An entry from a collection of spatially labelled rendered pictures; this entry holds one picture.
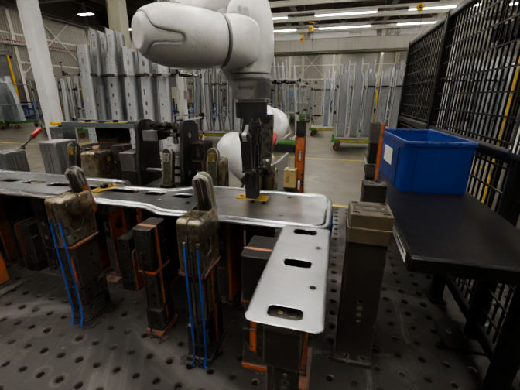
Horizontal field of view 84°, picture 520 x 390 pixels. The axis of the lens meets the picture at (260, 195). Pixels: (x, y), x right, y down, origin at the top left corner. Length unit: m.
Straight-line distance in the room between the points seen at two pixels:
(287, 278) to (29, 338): 0.70
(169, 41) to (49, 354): 0.73
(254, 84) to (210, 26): 0.14
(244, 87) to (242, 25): 0.12
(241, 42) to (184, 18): 0.12
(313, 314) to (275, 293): 0.06
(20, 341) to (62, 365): 0.16
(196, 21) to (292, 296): 0.49
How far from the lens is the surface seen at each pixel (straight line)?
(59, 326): 0.97
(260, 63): 0.68
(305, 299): 0.43
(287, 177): 0.83
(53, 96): 4.77
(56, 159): 1.28
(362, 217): 0.56
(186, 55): 0.61
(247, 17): 0.68
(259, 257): 0.55
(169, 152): 0.99
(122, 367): 0.80
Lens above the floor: 1.26
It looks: 19 degrees down
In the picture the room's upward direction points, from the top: straight up
